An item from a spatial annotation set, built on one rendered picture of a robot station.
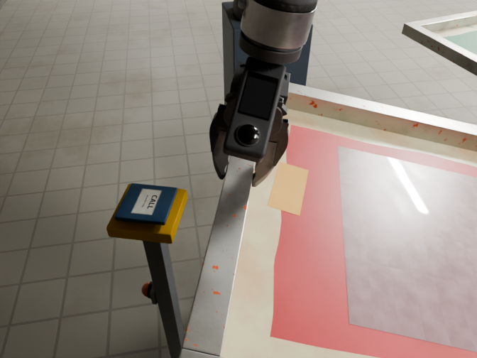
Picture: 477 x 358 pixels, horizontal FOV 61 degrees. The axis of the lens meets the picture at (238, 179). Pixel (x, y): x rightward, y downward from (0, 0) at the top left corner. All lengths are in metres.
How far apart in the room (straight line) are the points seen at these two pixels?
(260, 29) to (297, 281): 0.29
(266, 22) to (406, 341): 0.38
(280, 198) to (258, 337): 0.22
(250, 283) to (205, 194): 1.75
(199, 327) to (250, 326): 0.07
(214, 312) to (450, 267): 0.34
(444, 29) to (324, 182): 1.20
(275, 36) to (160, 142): 2.23
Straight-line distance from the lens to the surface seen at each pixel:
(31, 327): 1.94
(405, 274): 0.59
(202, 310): 0.43
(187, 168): 2.40
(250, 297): 0.49
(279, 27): 0.43
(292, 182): 0.63
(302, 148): 0.70
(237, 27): 0.94
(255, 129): 0.43
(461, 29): 1.80
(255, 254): 0.52
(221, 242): 0.48
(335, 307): 0.51
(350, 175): 0.69
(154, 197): 0.83
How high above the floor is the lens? 1.54
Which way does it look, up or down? 42 degrees down
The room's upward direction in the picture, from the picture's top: straight up
